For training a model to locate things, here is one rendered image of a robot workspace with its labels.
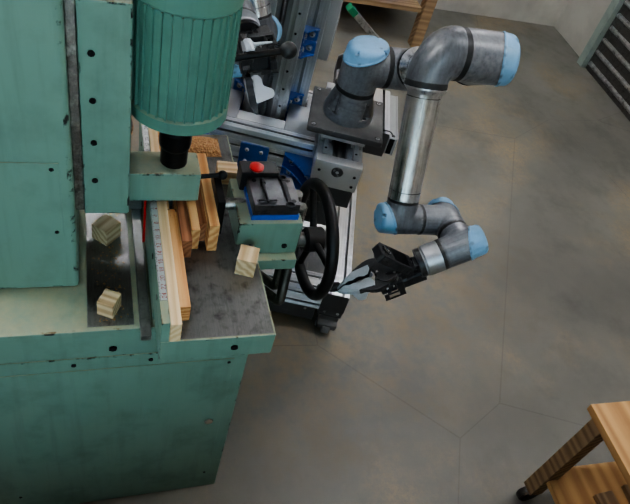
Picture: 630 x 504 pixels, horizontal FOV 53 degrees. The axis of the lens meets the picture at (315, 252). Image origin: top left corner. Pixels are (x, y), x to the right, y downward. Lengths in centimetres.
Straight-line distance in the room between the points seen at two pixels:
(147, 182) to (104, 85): 25
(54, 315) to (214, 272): 31
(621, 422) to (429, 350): 81
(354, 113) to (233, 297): 82
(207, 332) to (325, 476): 102
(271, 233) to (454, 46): 55
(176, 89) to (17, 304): 53
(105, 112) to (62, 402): 67
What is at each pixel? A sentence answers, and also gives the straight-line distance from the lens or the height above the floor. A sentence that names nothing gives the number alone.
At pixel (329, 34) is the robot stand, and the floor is 86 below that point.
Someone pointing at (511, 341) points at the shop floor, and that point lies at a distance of 267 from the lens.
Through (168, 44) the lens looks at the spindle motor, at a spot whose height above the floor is 133.
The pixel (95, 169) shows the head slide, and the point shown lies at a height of 107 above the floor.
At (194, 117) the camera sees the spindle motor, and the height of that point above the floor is 120.
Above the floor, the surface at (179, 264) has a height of 94.
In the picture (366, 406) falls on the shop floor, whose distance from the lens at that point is 224.
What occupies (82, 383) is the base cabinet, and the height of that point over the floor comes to 62.
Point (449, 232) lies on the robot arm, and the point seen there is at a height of 90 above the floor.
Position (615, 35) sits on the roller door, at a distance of 489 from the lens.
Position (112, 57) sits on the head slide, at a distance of 105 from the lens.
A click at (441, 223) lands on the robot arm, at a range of 155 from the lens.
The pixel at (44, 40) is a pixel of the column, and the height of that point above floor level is 134.
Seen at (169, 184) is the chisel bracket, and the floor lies 101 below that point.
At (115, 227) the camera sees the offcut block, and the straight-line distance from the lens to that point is 141.
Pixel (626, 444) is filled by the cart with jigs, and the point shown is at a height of 53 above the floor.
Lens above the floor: 184
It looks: 44 degrees down
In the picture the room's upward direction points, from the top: 18 degrees clockwise
